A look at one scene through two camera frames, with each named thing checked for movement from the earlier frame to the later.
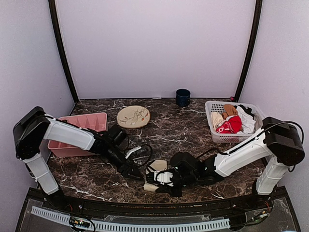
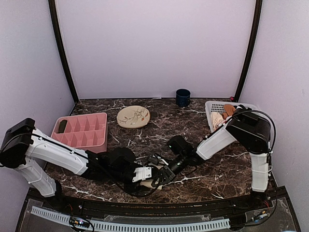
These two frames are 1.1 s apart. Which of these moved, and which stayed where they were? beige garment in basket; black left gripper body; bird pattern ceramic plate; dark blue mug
Moved: black left gripper body
Stayed: dark blue mug; bird pattern ceramic plate; beige garment in basket
